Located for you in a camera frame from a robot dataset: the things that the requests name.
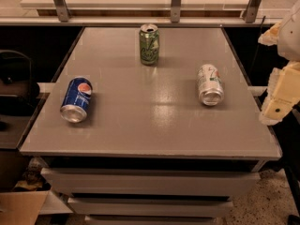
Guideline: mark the grey drawer cabinet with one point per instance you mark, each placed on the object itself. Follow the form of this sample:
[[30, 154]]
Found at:
[[159, 195]]

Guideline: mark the blue pepsi can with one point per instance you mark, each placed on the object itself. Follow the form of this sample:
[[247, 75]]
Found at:
[[77, 99]]

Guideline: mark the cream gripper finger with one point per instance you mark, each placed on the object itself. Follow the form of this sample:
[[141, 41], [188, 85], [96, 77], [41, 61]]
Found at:
[[283, 92]]

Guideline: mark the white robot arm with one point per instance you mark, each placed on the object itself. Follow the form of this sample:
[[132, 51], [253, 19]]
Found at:
[[285, 35]]

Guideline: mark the black chair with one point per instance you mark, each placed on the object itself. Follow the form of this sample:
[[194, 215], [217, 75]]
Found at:
[[18, 88]]

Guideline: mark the silver 7up can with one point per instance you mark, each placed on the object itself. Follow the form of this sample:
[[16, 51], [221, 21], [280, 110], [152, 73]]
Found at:
[[210, 89]]

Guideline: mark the green soda can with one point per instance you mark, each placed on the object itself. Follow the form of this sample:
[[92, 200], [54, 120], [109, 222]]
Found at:
[[149, 44]]

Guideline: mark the cardboard box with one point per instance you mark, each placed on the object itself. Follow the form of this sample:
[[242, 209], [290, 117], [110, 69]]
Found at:
[[21, 208]]

